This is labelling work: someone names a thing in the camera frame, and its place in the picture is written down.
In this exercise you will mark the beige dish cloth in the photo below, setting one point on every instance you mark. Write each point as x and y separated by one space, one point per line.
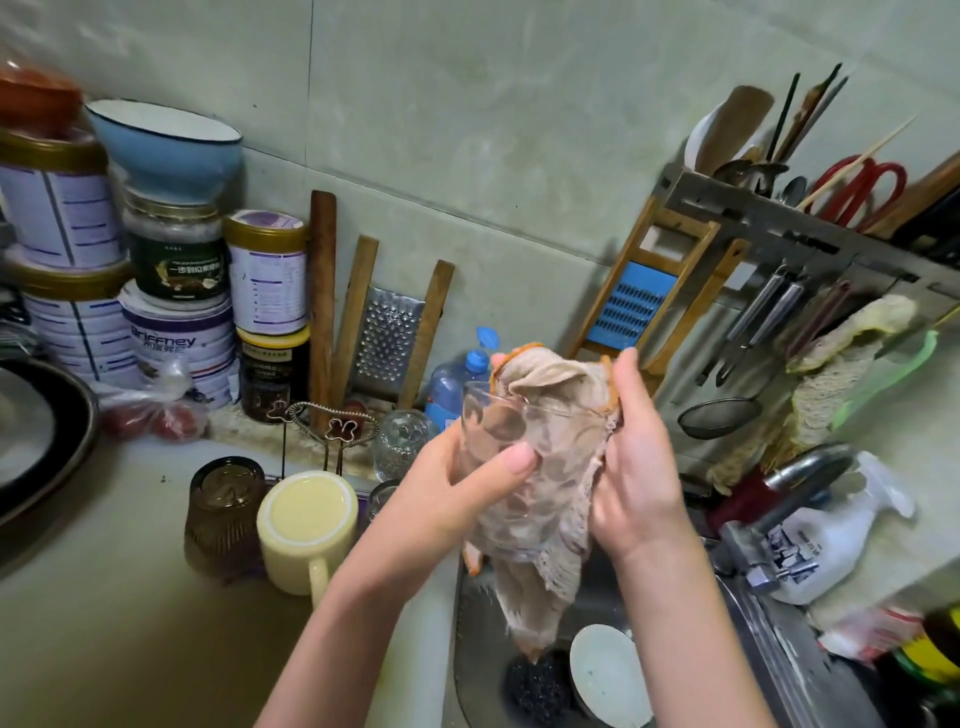
548 480

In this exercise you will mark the metal faucet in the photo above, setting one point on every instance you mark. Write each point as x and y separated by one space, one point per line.
780 488

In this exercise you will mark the red container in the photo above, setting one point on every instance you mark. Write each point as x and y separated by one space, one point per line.
743 503

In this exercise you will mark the white plate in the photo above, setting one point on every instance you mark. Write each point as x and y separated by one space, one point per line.
611 675

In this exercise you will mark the brown bowl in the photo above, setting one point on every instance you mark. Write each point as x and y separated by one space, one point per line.
38 98

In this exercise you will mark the black wok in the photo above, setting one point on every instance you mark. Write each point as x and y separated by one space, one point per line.
75 443

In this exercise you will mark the small blue water bottle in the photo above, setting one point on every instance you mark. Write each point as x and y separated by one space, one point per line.
450 383

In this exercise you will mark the person's left hand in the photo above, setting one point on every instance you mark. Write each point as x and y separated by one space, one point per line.
428 518

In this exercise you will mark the wooden scoop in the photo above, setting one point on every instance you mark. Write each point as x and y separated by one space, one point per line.
728 132

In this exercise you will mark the dark bottle with yellow label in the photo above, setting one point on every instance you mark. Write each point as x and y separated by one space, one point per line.
930 653

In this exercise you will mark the steel pot lid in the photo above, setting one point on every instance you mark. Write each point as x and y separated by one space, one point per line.
18 428

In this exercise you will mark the white spray bottle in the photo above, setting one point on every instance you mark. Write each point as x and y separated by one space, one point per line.
833 533

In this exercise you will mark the yellow mug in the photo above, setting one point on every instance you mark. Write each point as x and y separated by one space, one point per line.
308 525

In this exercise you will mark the plastic bag with red contents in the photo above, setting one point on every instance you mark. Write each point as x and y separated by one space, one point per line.
150 413

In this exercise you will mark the pink and white plastic bag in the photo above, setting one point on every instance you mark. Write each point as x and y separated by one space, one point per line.
870 630

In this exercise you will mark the brown amber glass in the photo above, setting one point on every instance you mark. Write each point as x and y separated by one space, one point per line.
225 518

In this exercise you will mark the bundle of dark chopsticks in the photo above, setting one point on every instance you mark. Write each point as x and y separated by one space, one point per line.
803 113

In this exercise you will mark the mesh strainer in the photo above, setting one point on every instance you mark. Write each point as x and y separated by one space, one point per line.
720 417

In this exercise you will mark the blue enamel bowl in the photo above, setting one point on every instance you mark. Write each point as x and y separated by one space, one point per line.
165 147

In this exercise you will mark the person's right hand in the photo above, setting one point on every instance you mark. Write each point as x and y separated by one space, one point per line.
638 495

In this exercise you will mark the metal peeler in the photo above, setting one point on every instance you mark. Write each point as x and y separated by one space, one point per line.
743 323
765 330

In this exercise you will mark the wooden framed metal grater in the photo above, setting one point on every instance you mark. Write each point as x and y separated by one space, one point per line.
387 338

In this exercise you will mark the dark metal ladle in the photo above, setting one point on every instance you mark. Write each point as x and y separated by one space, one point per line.
750 173

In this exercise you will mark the person's right forearm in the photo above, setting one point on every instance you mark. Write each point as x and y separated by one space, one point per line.
690 645

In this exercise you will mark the wooden rolling pin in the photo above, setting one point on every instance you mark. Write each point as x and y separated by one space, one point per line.
323 293

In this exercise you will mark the stack of labelled tin cans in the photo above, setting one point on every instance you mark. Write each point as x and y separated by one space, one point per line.
143 285

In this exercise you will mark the stainless steel sink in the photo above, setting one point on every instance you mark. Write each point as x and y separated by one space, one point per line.
480 660

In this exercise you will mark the bamboo skewer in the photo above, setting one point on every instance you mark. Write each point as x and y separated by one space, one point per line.
855 162

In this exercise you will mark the small clear glass cup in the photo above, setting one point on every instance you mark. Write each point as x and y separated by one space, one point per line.
401 443

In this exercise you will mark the wall mounted metal utensil rack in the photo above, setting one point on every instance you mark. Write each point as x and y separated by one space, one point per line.
795 233

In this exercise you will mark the wooden slicer with blue blade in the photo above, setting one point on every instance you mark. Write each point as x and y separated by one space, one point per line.
630 300

